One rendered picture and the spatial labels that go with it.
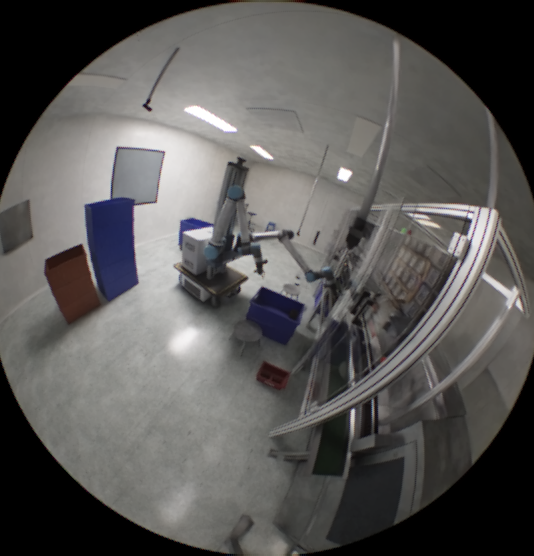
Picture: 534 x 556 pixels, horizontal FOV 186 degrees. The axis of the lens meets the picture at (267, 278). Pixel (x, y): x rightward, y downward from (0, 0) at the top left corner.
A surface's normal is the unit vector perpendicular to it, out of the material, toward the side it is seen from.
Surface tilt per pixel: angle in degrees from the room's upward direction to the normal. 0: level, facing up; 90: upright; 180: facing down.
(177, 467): 0
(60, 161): 90
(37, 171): 90
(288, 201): 90
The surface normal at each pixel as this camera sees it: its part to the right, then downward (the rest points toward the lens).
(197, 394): 0.27, -0.83
